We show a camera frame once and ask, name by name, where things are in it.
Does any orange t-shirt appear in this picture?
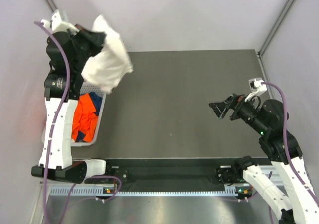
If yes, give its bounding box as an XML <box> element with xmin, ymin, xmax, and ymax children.
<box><xmin>71</xmin><ymin>92</ymin><xmax>102</xmax><ymax>143</ymax></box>

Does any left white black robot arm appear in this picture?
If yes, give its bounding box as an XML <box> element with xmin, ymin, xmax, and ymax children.
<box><xmin>31</xmin><ymin>25</ymin><xmax>113</xmax><ymax>184</ymax></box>

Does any right aluminium corner post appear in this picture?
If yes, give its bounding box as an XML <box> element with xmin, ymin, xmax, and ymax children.
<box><xmin>257</xmin><ymin>0</ymin><xmax>296</xmax><ymax>59</ymax></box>

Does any aluminium frame rail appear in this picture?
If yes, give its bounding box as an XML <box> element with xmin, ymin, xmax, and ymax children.
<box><xmin>39</xmin><ymin>165</ymin><xmax>287</xmax><ymax>188</ymax></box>

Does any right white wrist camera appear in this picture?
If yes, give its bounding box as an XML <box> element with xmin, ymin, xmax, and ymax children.
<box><xmin>245</xmin><ymin>78</ymin><xmax>267</xmax><ymax>102</ymax></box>

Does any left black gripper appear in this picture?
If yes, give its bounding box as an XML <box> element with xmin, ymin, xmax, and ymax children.
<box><xmin>68</xmin><ymin>23</ymin><xmax>106</xmax><ymax>72</ymax></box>

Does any white plastic laundry basket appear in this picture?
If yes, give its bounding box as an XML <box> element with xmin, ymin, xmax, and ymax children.
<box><xmin>43</xmin><ymin>80</ymin><xmax>106</xmax><ymax>152</ymax></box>

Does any white t-shirt red print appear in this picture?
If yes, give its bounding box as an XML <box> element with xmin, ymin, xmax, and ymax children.
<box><xmin>81</xmin><ymin>15</ymin><xmax>133</xmax><ymax>94</ymax></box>

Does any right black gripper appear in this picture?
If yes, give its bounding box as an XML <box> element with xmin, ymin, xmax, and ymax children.
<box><xmin>208</xmin><ymin>90</ymin><xmax>268</xmax><ymax>134</ymax></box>

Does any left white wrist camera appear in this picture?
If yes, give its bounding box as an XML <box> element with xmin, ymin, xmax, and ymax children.
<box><xmin>41</xmin><ymin>9</ymin><xmax>79</xmax><ymax>34</ymax></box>

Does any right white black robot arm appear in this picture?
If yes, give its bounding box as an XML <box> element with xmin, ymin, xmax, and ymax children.
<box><xmin>209</xmin><ymin>94</ymin><xmax>319</xmax><ymax>224</ymax></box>

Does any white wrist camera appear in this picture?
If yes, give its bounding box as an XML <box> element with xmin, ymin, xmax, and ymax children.
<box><xmin>41</xmin><ymin>9</ymin><xmax>79</xmax><ymax>34</ymax></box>
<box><xmin>245</xmin><ymin>78</ymin><xmax>267</xmax><ymax>102</ymax></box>

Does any grey slotted cable duct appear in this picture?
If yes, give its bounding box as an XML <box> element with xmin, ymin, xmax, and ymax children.
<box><xmin>49</xmin><ymin>185</ymin><xmax>253</xmax><ymax>197</ymax></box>

